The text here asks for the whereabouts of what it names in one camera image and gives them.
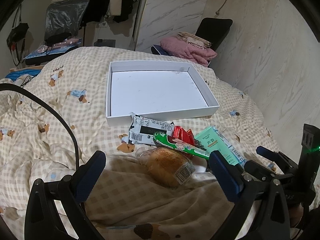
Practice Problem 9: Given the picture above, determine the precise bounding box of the red snack packet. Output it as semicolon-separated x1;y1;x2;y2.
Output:
172;126;195;146

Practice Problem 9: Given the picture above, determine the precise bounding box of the pink folded blanket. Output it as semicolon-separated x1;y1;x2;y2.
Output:
160;37;217;67

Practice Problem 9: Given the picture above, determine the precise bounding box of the white shallow cardboard box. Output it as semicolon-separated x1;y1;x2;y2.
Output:
106;60;220;126

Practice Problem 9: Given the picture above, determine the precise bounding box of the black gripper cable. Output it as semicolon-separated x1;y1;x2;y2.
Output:
0;83;80;170

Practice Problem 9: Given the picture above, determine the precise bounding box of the black white snack wrapper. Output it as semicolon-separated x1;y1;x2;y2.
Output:
128;113;175;145

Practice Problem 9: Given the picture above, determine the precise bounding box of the green candy stick package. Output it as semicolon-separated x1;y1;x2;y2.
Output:
153;132;210;160

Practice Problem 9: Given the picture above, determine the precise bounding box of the black hanging bag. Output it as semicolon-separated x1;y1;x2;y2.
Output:
6;22;30;67

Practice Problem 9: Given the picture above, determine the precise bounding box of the blue book under blanket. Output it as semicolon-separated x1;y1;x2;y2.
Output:
150;44;171;56

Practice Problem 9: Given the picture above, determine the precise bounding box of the packaged bread bun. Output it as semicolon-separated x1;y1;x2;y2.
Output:
136;147;195;188

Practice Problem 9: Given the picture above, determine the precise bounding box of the folded beige cloth stack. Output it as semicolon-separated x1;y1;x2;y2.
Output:
177;32;212;48

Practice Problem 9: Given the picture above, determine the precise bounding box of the black plastic covered chair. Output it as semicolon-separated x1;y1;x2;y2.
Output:
44;0;89;47

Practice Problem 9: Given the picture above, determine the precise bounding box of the green hand cream tube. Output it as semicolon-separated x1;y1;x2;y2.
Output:
195;126;246;167

